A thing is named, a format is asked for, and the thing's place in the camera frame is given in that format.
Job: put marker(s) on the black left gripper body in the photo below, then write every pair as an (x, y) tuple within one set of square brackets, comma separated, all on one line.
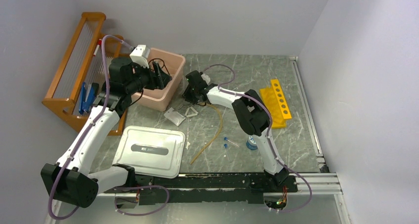
[(143, 77)]

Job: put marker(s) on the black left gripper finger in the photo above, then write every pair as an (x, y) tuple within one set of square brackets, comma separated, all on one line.
[(167, 78), (155, 71)]

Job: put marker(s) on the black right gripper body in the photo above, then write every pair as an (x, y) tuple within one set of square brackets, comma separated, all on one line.
[(189, 94)]

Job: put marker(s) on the metal crucible tongs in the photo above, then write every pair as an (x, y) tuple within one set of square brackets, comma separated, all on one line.
[(182, 108)]

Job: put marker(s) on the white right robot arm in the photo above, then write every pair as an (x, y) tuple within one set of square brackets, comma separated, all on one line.
[(252, 115)]

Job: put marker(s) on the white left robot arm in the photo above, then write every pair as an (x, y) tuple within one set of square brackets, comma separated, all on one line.
[(69, 180)]

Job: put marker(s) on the pink plastic bin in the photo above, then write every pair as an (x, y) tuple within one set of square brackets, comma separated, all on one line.
[(171, 69)]

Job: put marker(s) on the white clay pipe triangle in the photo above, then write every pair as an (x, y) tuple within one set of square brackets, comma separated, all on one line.
[(191, 112)]

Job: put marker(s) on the small white plastic bag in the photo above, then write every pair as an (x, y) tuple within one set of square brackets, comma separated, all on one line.
[(174, 116)]

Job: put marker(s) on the blue capped test tube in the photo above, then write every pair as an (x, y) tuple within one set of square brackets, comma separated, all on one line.
[(227, 140), (227, 152)]

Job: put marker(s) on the red and white marker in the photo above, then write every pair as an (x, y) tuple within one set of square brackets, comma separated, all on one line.
[(98, 46)]

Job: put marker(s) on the blue stapler tool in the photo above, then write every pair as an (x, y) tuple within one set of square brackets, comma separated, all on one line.
[(88, 95)]

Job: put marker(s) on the wooden drying rack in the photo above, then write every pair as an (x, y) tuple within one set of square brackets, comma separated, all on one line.
[(77, 66)]

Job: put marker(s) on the white metal tray lid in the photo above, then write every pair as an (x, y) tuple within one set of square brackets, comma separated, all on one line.
[(151, 151)]

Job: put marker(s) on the blue patterned round tin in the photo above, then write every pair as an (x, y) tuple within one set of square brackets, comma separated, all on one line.
[(251, 144)]

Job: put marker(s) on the yellow test tube rack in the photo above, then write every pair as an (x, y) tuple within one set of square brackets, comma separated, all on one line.
[(274, 99)]

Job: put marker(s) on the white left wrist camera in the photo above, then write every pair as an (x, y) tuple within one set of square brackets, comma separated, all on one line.
[(140, 55)]

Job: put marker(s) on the aluminium frame rail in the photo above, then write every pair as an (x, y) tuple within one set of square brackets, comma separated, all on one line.
[(314, 198)]

